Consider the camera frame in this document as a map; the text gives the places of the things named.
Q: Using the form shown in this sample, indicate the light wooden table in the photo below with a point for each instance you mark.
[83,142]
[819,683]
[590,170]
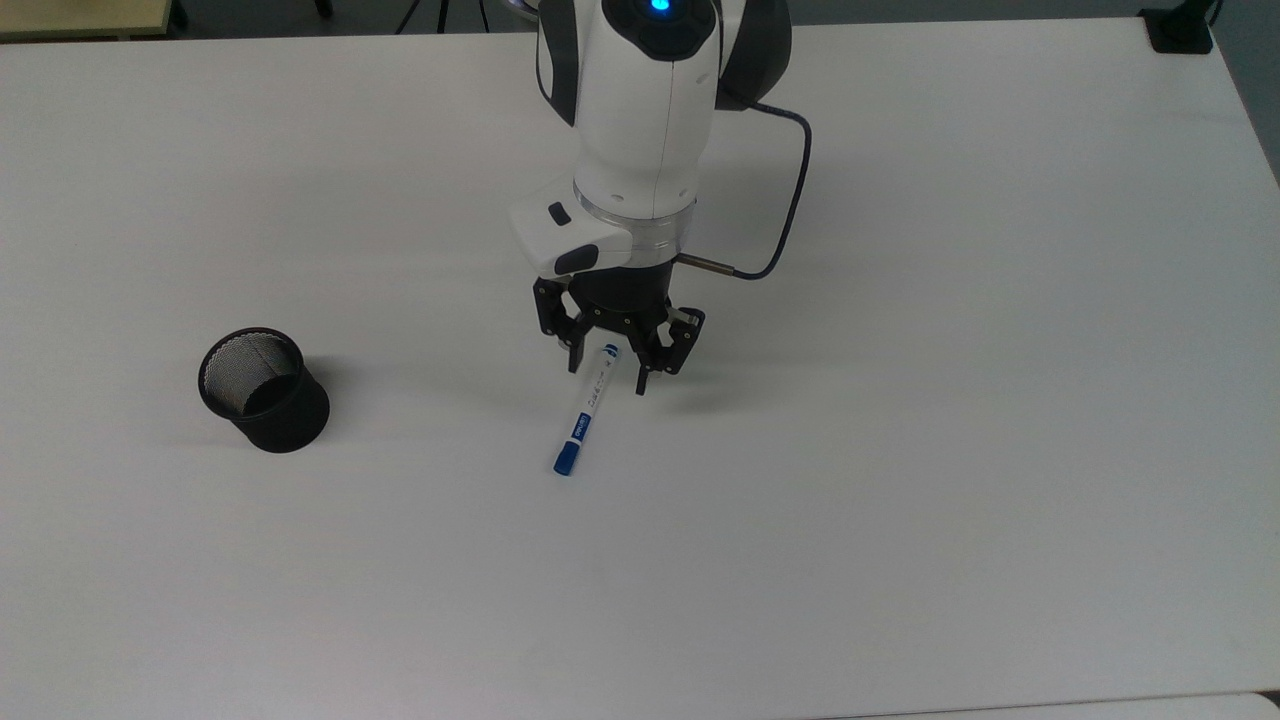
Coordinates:
[80,15]

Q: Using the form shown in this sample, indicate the blue and white marker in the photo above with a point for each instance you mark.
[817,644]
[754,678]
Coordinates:
[590,405]

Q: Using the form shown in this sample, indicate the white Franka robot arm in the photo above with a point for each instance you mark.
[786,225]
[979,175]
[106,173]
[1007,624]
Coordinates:
[640,120]

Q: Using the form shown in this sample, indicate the black table clamp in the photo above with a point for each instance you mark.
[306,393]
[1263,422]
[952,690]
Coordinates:
[1178,30]

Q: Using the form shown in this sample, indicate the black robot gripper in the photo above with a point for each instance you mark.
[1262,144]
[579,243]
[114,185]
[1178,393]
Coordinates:
[620,295]

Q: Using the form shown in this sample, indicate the black mesh pen holder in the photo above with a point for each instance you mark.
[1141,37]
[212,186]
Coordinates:
[285,415]

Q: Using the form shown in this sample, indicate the dark tripod leg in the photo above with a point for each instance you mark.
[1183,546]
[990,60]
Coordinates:
[440,12]

